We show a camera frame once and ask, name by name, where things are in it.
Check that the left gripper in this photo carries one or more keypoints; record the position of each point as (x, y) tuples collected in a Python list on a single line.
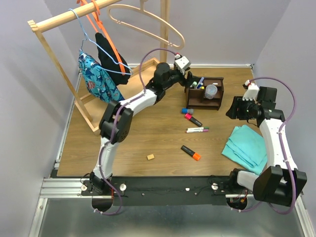
[(187, 82)]

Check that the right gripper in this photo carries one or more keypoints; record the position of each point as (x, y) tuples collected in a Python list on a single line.
[(238, 102)]

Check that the mint green highlighter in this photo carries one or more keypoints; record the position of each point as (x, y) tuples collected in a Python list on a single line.
[(193, 85)]

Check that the purple cap white marker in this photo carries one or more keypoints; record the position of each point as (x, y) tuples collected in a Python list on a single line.
[(200, 82)]

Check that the brown wooden desk organizer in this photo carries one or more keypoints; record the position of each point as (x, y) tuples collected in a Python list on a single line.
[(196, 99)]

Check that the clear paperclip jar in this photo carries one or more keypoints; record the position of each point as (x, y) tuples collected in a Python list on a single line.
[(210, 91)]

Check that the green cap white marker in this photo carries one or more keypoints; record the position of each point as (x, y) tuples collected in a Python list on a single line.
[(197, 128)]

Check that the pink black highlighter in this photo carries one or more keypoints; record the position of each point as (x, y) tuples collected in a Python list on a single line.
[(193, 120)]

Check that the pink cap white marker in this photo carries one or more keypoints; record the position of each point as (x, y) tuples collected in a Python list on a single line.
[(197, 130)]

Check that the orange black highlighter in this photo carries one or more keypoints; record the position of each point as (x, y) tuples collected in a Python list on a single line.
[(191, 153)]

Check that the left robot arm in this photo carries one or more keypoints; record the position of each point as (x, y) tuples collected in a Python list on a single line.
[(117, 118)]

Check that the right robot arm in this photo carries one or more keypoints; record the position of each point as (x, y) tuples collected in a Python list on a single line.
[(282, 182)]

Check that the teal folded cloth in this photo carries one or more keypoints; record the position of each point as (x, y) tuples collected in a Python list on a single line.
[(246, 148)]

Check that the black garment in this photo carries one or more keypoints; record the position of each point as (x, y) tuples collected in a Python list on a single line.
[(105, 56)]

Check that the blue patterned shorts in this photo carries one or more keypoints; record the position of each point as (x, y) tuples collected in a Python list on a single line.
[(98, 82)]

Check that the orange plastic hanger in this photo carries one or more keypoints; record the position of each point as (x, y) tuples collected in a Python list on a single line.
[(101, 27)]

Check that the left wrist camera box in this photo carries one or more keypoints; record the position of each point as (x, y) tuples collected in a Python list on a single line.
[(181, 63)]

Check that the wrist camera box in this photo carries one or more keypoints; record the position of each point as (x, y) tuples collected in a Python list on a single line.
[(251, 91), (181, 63)]

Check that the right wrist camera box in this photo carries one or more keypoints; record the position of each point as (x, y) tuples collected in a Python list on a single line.
[(251, 91)]

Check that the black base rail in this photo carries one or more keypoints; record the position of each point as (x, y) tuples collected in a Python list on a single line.
[(165, 190)]

